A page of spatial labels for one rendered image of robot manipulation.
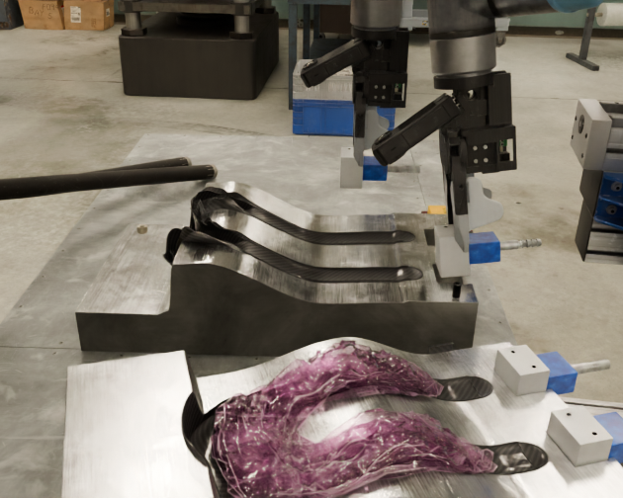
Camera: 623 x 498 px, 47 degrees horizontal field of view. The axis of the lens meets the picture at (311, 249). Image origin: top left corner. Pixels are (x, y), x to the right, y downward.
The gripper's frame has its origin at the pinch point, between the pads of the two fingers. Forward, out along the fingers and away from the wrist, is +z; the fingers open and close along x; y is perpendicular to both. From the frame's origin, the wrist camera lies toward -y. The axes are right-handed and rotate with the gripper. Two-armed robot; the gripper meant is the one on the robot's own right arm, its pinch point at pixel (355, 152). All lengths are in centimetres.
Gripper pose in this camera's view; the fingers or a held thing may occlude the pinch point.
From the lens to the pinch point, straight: 117.9
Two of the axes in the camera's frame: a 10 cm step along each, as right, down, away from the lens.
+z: -0.1, 8.9, 4.6
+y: 10.0, 0.2, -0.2
